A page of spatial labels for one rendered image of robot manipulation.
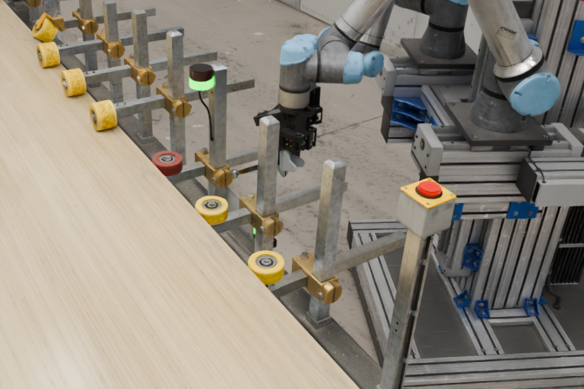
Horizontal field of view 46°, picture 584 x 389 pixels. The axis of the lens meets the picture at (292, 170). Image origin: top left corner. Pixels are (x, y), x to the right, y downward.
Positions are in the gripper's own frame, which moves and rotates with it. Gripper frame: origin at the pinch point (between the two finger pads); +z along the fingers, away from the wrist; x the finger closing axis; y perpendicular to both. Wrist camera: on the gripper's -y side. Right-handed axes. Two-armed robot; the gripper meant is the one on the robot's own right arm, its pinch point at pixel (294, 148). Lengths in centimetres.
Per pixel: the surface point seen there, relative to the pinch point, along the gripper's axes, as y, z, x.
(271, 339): -53, -9, -70
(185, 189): -31.0, 11.6, 12.3
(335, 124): 121, 85, 129
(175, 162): -40.7, -9.3, -3.2
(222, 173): -29.5, -5.2, -8.3
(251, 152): -15.9, -4.1, -1.2
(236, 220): -35.4, -3.0, -26.5
